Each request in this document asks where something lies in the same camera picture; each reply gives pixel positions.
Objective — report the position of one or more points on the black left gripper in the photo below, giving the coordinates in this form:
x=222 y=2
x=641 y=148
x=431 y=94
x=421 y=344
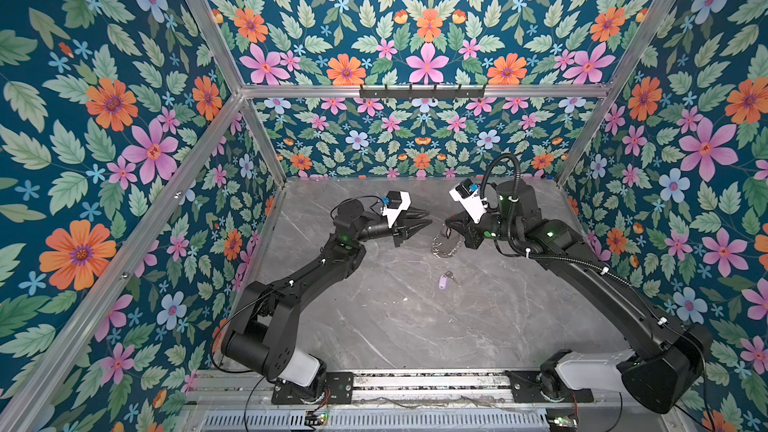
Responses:
x=405 y=225

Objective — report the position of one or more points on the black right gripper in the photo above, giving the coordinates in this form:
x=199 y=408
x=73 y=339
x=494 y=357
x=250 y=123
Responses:
x=471 y=239

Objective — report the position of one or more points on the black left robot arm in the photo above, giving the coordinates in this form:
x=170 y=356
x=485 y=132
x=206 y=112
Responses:
x=262 y=332

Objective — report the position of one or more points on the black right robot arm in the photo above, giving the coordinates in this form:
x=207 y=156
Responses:
x=664 y=357

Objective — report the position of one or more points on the purple tag key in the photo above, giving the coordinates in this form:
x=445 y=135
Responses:
x=446 y=281

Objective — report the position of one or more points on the aluminium back top beam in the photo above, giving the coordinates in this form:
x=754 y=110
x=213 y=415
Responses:
x=524 y=91

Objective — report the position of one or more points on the aluminium beam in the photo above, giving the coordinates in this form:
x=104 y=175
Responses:
x=524 y=91
x=51 y=371

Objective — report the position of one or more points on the aluminium left top beam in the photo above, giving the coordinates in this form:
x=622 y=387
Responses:
x=51 y=371

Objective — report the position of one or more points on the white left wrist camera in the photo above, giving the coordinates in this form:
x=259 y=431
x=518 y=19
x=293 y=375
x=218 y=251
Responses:
x=395 y=203

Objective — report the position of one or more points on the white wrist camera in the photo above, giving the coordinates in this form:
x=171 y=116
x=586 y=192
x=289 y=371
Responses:
x=395 y=203
x=467 y=194

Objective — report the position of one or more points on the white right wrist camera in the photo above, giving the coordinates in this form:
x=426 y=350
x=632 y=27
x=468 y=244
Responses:
x=467 y=194

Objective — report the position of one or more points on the black hook rail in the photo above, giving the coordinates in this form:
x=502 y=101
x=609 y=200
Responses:
x=439 y=92

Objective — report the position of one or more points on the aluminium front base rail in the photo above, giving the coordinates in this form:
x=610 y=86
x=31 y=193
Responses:
x=488 y=387

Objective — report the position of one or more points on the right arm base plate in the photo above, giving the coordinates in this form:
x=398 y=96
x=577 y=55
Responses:
x=533 y=386

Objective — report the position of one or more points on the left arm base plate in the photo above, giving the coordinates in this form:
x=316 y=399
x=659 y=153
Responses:
x=329 y=388

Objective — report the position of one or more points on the white perforated cable duct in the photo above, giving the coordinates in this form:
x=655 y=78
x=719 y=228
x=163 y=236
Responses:
x=377 y=420

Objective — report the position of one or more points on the aluminium back left post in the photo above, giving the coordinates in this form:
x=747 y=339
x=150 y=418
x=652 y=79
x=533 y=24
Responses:
x=222 y=56

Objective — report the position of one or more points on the aluminium post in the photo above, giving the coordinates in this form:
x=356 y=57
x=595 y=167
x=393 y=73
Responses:
x=222 y=56
x=648 y=29

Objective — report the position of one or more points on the aluminium back right post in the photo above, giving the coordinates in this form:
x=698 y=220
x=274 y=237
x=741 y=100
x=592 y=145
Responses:
x=648 y=29

